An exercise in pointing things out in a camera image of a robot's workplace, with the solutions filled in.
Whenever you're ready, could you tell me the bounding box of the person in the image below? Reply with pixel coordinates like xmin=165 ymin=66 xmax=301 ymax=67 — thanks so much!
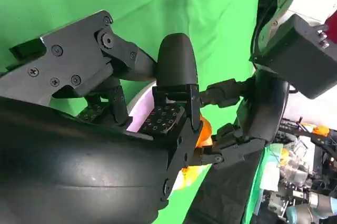
xmin=324 ymin=14 xmax=337 ymax=34

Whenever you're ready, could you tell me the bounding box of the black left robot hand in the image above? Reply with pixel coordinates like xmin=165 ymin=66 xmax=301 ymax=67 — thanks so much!
xmin=194 ymin=72 xmax=290 ymax=171

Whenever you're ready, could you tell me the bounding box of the green backdrop cloth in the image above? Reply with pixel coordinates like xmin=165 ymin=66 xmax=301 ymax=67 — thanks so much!
xmin=247 ymin=144 xmax=280 ymax=224

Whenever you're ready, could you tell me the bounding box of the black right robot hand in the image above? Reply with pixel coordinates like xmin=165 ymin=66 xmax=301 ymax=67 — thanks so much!
xmin=0 ymin=9 xmax=205 ymax=224

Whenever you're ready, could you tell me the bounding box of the black backdrop curtain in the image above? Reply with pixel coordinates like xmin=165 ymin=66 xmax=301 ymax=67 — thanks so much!
xmin=184 ymin=150 xmax=266 ymax=224

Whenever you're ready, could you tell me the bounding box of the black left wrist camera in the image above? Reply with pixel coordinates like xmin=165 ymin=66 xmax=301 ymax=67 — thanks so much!
xmin=260 ymin=14 xmax=337 ymax=100

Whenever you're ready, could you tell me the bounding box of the lilac plate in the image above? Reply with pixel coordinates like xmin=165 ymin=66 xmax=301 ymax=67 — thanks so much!
xmin=126 ymin=85 xmax=186 ymax=201

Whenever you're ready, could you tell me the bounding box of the orange background object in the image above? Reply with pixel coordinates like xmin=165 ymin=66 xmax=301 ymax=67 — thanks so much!
xmin=312 ymin=125 xmax=330 ymax=137

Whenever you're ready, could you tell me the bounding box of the orange and white bread roll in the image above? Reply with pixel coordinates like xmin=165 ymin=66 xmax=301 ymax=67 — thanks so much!
xmin=175 ymin=113 xmax=213 ymax=192

